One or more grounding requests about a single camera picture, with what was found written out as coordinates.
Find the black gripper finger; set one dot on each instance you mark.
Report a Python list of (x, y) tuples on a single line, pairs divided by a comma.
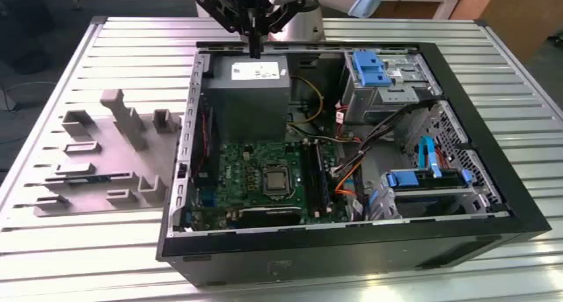
[(221, 8), (283, 15)]

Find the green RAM stick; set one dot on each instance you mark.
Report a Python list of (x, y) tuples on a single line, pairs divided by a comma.
[(77, 179)]

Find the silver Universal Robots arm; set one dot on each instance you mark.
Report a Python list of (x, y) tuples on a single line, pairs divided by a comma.
[(303, 21)]

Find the blue empty drive carrier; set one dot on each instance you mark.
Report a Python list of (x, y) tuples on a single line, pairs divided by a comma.
[(371, 69)]

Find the grey power supply unit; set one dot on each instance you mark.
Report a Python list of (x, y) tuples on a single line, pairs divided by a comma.
[(246, 101)]

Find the metal drive cage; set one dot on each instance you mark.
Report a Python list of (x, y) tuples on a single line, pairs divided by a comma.
[(395, 94)]

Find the black chair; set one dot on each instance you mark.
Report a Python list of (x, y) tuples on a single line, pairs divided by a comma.
[(25, 35)]

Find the green motherboard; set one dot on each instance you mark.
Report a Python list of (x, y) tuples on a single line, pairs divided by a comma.
[(238, 170)]

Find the silver CPU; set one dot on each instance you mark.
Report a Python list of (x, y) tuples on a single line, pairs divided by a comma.
[(277, 181)]

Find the grey parts rack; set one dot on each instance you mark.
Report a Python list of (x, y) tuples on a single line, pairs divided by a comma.
[(114, 157)]

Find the CPU socket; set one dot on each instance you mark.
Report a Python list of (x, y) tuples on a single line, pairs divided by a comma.
[(265, 193)]

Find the wooden cabinet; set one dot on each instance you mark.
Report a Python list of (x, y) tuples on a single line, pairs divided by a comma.
[(524, 15)]

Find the hard disk in blue carrier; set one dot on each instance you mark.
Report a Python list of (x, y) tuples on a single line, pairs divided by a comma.
[(422, 180)]

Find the black graphics card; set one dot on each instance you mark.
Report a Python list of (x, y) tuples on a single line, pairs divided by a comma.
[(269, 216)]

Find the black open PC case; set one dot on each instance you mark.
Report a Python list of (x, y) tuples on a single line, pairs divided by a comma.
[(351, 249)]

